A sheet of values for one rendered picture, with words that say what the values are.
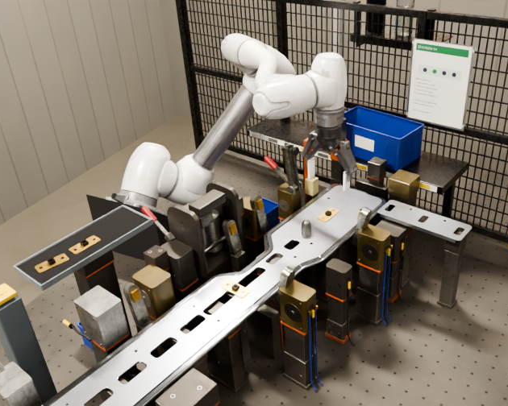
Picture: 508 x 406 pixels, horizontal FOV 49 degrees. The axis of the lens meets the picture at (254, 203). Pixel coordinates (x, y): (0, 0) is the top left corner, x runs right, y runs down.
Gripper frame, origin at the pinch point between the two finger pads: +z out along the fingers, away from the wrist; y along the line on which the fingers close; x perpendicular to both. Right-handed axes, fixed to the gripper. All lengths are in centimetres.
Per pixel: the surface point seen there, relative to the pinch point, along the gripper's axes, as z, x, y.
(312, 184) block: 8.2, 6.1, -10.8
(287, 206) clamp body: 13.9, -3.0, -15.0
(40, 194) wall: 110, 24, -269
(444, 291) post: 37, 13, 38
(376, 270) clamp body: 20.2, -8.5, 23.8
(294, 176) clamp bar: 3.5, 0.7, -14.3
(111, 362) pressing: 13, -85, -6
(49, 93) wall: 43, 55, -275
